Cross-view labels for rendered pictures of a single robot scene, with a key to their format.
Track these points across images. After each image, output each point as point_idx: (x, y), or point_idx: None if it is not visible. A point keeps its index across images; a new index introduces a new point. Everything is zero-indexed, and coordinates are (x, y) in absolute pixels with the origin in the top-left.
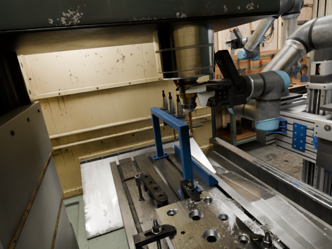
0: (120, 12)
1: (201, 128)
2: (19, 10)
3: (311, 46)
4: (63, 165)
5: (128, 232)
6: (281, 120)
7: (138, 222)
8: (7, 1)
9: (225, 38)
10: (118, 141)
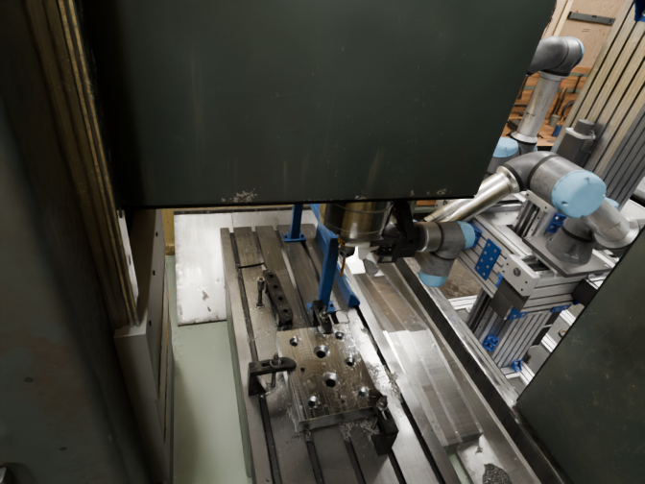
0: (296, 194)
1: None
2: (194, 190)
3: (528, 187)
4: None
5: (239, 347)
6: (474, 229)
7: (250, 333)
8: (185, 182)
9: None
10: None
